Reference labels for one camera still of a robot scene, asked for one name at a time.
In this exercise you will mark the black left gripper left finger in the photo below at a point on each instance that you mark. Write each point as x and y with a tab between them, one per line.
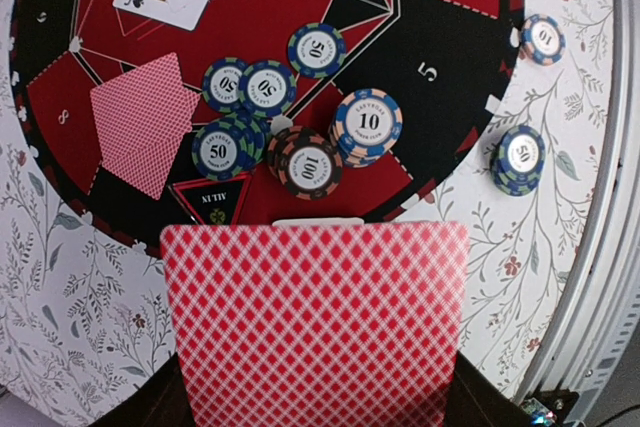
162	401

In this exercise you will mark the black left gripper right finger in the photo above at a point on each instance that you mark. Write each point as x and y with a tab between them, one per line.
474	402

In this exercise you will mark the red card bundle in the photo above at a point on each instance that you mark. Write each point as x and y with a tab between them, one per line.
331	325

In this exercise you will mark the green poker chip stack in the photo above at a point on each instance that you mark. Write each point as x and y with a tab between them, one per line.
517	163

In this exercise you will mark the dealt red card seat eight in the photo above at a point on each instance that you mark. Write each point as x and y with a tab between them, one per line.
141	117

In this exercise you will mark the poker chips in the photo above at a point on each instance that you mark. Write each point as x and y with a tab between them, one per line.
365	126

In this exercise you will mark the blue beige poker chip stack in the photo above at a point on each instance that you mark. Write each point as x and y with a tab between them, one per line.
542	39

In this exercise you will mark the round red black poker mat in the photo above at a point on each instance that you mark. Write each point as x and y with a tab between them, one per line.
446	63

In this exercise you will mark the front aluminium rail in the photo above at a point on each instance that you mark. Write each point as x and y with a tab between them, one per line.
598	315

